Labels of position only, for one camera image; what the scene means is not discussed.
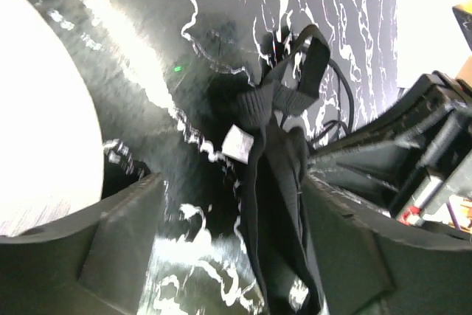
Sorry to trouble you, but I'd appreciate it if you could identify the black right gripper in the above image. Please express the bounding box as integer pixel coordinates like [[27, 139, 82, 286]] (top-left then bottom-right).
[[309, 72, 471, 226]]

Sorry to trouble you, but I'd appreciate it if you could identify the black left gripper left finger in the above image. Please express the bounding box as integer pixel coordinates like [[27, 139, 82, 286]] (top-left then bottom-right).
[[1, 173, 165, 314]]

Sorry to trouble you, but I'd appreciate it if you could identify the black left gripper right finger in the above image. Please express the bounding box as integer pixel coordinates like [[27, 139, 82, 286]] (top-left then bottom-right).
[[302, 178, 471, 314]]

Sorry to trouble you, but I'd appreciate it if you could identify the black bra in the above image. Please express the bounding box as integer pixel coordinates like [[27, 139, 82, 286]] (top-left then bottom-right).
[[223, 24, 330, 314]]

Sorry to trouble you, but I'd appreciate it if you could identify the white mesh laundry bag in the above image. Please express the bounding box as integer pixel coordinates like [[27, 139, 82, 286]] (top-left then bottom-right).
[[1, 0, 103, 237]]

